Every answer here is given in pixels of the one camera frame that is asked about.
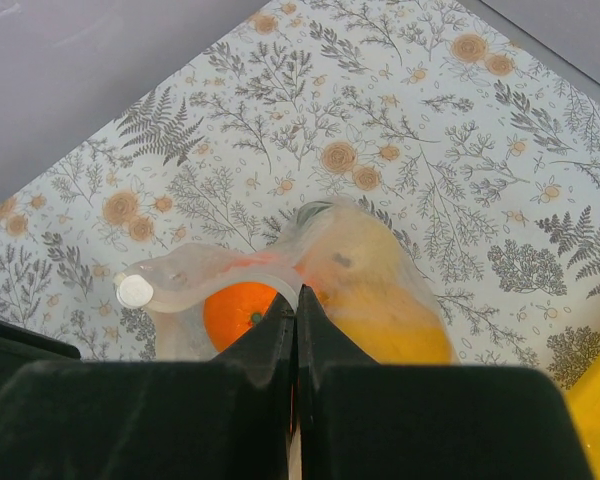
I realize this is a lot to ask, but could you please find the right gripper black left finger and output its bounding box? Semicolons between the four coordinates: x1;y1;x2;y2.
0;297;294;479

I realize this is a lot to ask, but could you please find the floral pattern table mat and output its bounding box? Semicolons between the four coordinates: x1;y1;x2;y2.
0;1;600;388

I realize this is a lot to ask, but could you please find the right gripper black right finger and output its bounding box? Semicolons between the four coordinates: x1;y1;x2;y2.
296;287;593;479

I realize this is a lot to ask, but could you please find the clear zip top bag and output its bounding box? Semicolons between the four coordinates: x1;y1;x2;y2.
112;195;459;365

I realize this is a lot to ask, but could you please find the fake orange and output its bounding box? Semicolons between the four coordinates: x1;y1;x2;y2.
203;282;277;352

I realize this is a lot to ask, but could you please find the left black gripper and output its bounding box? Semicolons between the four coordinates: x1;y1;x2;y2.
0;320;81;376

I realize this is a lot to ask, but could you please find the smooth fake yellow lemon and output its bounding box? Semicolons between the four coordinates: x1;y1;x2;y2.
317;209;456;365

